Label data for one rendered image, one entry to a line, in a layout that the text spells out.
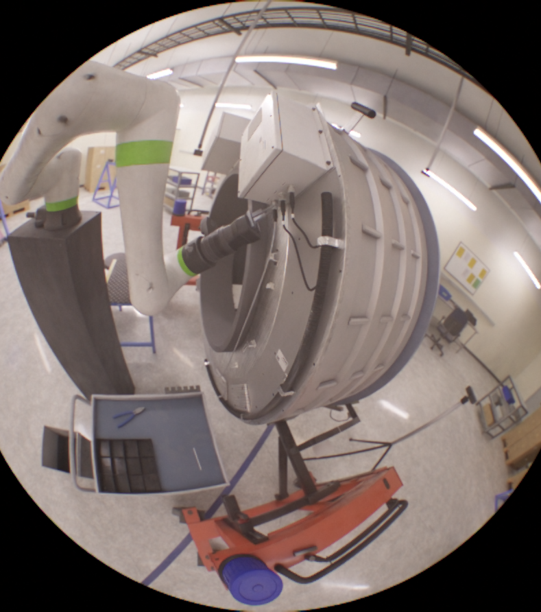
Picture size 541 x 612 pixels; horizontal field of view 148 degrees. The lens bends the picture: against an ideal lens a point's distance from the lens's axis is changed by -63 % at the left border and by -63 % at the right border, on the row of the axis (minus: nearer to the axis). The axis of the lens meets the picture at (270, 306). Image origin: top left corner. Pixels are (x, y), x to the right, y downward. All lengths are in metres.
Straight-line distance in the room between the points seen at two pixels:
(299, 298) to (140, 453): 0.86
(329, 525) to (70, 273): 1.11
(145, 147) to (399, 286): 0.61
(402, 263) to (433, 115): 3.51
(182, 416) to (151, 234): 0.78
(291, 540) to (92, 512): 1.36
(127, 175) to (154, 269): 0.21
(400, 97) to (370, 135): 2.57
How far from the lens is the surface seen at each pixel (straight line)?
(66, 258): 0.73
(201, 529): 1.39
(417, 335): 0.75
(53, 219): 0.78
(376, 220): 0.48
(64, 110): 0.34
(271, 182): 0.47
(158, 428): 0.99
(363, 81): 4.08
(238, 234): 0.49
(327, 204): 0.38
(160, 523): 1.66
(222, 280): 1.35
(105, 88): 0.35
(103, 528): 1.78
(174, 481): 0.96
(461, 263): 6.52
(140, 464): 0.96
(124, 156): 0.42
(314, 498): 1.06
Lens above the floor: 1.62
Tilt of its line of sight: 36 degrees down
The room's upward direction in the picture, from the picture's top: 25 degrees clockwise
